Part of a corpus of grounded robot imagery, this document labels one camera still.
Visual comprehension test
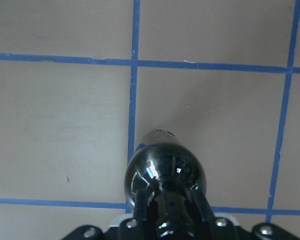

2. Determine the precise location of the dark wine bottle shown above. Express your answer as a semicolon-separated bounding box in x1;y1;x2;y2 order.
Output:
124;127;207;240

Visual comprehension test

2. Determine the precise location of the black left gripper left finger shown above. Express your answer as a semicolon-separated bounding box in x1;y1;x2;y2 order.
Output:
133;189;149;223

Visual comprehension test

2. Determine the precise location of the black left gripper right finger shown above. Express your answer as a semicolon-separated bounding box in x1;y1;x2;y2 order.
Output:
190;189;215;223

